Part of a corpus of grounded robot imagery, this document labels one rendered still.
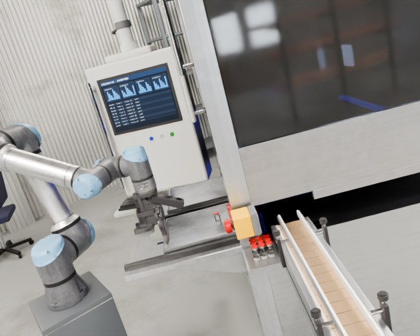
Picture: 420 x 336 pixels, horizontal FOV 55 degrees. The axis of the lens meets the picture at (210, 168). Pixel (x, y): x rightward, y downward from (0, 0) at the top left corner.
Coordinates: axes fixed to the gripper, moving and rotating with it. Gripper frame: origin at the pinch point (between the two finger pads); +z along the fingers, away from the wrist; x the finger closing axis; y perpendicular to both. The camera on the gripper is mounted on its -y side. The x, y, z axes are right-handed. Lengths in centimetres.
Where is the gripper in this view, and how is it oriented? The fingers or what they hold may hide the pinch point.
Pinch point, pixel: (168, 240)
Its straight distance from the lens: 146.8
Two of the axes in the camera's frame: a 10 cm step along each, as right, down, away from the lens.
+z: 2.5, 9.2, 2.9
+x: 0.6, 2.9, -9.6
